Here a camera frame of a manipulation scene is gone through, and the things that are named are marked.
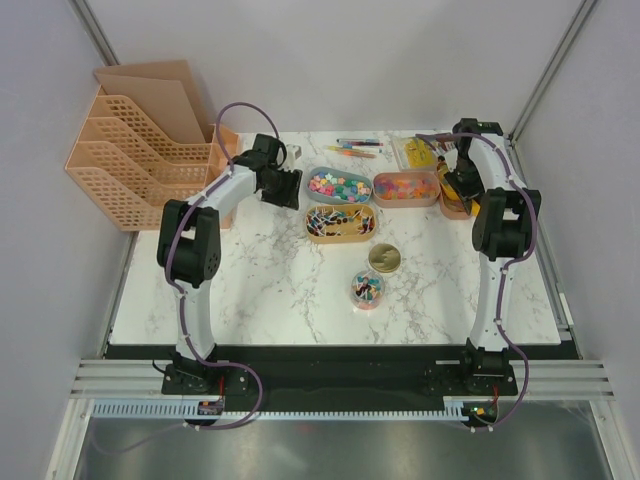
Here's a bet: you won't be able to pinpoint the clear glass jar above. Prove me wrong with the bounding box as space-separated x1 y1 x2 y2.
349 270 385 310

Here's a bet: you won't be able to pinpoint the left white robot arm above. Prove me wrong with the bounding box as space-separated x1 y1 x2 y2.
156 134 302 395

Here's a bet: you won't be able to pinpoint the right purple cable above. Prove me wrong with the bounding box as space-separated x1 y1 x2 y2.
415 130 539 434

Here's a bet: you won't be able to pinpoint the tan tray of lollipops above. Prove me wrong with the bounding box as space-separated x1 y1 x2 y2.
304 204 378 244

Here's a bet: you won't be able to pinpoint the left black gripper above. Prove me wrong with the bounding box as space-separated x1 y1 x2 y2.
261 165 303 212

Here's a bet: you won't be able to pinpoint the round gold jar lid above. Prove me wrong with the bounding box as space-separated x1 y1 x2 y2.
368 243 402 273

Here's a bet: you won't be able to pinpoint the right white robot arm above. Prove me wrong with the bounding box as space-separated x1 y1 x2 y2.
445 118 541 395

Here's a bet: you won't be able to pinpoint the coloured pens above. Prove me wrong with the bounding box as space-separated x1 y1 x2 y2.
324 138 384 159

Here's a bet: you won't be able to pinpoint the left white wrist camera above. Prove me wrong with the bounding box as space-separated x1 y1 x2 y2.
279 144 302 170

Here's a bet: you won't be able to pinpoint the peach mesh file organizer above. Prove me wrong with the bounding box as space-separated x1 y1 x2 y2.
65 60 240 232

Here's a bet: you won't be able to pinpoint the pink tray of gummy candies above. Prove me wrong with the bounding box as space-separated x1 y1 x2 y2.
373 171 441 208

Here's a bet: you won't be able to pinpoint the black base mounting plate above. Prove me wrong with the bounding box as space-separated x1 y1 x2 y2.
161 345 518 413

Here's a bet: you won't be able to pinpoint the grey tray of colourful candies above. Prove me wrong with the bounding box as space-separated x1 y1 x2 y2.
304 167 373 205

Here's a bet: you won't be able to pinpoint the aluminium frame rail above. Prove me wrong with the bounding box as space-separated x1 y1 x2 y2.
71 360 614 400

